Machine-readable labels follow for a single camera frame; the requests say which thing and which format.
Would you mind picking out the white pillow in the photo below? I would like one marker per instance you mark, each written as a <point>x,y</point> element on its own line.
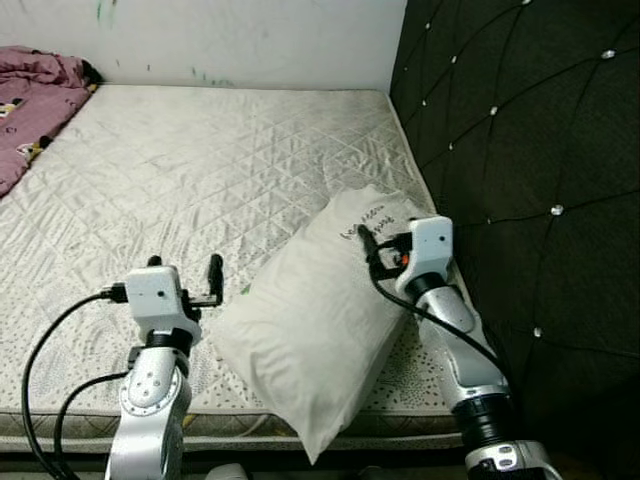
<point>310,320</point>

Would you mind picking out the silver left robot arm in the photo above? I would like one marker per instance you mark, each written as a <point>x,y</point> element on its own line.
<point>150,400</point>

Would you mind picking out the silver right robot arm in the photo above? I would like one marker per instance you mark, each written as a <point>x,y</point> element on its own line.
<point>460,350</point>

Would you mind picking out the white quilted mattress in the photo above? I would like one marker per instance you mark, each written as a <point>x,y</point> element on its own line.
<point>200,170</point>

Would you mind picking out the grey left robot leg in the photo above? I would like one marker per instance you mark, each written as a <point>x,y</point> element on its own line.
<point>228,472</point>

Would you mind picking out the grey robot leg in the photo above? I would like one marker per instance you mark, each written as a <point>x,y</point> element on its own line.
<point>370,474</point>
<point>228,472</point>

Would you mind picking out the black tufted headboard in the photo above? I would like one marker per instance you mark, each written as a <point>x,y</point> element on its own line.
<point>540,150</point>

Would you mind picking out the purple cartoon print blanket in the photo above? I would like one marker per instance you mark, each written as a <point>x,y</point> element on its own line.
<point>30,110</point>

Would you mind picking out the grey right robot leg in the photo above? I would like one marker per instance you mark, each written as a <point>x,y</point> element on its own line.
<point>370,474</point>

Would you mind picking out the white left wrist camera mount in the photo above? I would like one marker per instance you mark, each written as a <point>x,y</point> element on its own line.
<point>155,295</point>

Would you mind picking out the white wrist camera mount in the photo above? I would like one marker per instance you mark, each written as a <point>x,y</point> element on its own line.
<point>432,245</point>
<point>155,295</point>

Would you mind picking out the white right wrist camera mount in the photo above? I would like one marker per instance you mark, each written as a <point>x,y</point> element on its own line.
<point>432,245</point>

